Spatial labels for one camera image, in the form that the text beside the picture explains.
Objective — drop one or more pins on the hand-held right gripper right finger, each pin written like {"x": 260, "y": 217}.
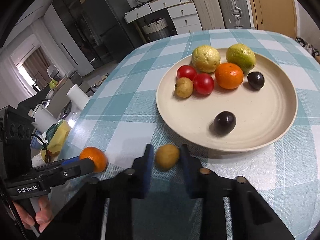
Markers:
{"x": 187, "y": 170}

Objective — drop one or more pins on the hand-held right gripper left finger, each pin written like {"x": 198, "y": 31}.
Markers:
{"x": 147, "y": 170}

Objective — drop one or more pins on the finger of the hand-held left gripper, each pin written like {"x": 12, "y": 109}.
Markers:
{"x": 75, "y": 170}
{"x": 71, "y": 161}

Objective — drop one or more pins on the brown longan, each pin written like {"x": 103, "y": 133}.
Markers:
{"x": 167, "y": 157}
{"x": 184, "y": 87}

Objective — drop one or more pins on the orange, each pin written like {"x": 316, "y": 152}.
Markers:
{"x": 229, "y": 76}
{"x": 97, "y": 158}

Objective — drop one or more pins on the dark purple plum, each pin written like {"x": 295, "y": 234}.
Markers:
{"x": 255, "y": 80}
{"x": 224, "y": 123}

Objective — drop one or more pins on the cream round plate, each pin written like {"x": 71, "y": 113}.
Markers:
{"x": 250, "y": 110}

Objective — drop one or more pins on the red tomato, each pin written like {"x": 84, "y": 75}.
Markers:
{"x": 186, "y": 72}
{"x": 203, "y": 83}

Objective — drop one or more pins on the person's left hand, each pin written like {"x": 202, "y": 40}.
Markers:
{"x": 45, "y": 215}

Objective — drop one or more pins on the yellow bag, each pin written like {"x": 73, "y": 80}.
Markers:
{"x": 58, "y": 136}

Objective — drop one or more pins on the white container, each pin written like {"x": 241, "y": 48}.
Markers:
{"x": 42, "y": 116}

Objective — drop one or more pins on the white paper roll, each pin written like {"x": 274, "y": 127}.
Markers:
{"x": 76, "y": 96}

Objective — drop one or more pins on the blue white checked tablecloth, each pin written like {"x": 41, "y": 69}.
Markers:
{"x": 120, "y": 105}

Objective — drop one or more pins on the brown curtain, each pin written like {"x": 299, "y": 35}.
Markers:
{"x": 35, "y": 65}

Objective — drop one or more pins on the green yellow citrus fruit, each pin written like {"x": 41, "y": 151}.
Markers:
{"x": 240, "y": 57}

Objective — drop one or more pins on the wicker basket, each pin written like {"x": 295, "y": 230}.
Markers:
{"x": 156, "y": 30}

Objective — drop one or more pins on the dark grey refrigerator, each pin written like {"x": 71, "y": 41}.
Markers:
{"x": 110, "y": 22}

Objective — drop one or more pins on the white drawer cabinet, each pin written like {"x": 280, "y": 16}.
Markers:
{"x": 185, "y": 12}

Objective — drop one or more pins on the beige suitcase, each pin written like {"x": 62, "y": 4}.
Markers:
{"x": 205, "y": 7}

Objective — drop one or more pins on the silver suitcase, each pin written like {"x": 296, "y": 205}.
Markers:
{"x": 233, "y": 7}

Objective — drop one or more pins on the scattered floor shoes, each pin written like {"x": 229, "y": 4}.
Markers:
{"x": 308, "y": 46}

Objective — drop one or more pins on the wooden door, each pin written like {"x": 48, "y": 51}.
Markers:
{"x": 272, "y": 5}

